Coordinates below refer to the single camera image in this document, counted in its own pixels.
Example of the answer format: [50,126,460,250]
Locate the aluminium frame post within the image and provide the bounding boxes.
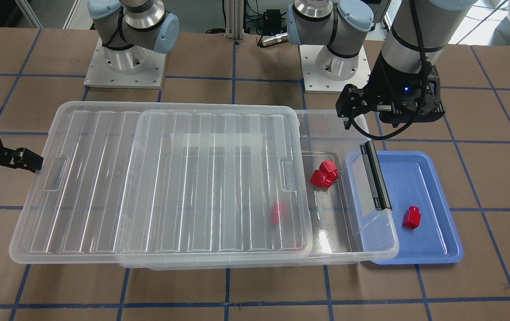
[222,0,246,42]

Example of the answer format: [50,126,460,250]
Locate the red block under lid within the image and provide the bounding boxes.
[270,201,282,226]

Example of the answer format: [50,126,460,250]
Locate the red block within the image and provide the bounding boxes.
[309,159,339,188]
[402,206,421,230]
[270,201,282,226]

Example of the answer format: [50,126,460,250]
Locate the blue plastic tray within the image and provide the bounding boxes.
[345,150,464,265]

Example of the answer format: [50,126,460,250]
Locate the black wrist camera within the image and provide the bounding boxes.
[335,84,372,136]

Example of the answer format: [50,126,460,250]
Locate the clear plastic box lid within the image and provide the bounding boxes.
[9,101,313,269]

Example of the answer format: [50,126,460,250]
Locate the clear plastic storage box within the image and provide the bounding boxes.
[115,105,391,270]

